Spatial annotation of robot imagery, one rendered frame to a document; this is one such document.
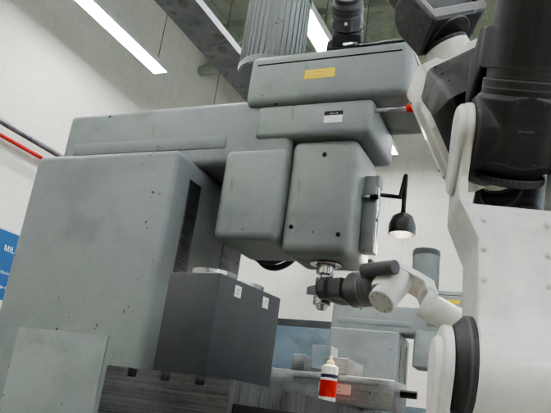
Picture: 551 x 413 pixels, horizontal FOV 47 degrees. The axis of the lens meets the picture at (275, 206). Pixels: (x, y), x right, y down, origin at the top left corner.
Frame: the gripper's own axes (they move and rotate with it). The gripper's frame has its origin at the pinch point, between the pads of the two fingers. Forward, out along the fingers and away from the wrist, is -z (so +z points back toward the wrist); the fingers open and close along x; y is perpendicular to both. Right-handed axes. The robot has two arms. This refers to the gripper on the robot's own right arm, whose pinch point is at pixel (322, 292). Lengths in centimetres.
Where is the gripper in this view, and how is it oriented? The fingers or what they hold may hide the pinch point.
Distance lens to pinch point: 168.0
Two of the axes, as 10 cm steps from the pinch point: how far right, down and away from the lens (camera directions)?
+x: -7.4, -3.0, -6.1
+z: 6.6, -1.5, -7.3
